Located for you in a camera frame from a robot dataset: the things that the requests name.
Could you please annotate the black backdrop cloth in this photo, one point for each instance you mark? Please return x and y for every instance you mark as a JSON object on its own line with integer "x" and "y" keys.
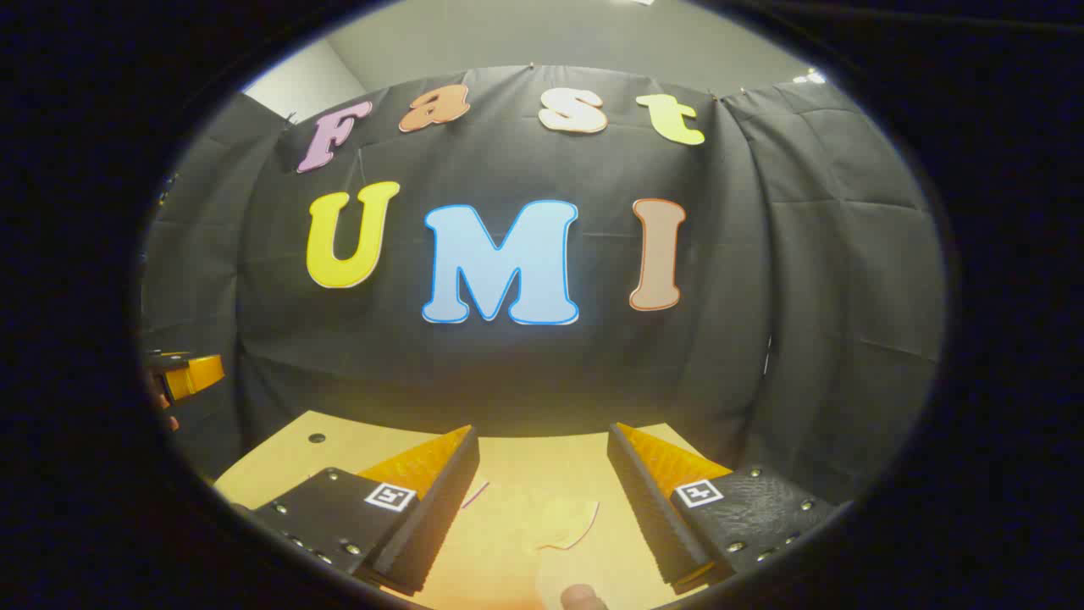
{"x": 762, "y": 296}

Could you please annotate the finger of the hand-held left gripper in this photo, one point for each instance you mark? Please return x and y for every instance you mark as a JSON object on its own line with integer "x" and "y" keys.
{"x": 196, "y": 375}

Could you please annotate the orange polo T-shirt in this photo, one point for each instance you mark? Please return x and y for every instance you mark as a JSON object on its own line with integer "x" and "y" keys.
{"x": 563, "y": 521}

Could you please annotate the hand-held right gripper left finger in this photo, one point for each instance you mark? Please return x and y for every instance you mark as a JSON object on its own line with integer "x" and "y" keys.
{"x": 440, "y": 508}

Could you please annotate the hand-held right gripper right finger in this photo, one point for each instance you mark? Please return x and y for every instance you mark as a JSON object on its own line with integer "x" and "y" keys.
{"x": 648, "y": 508}

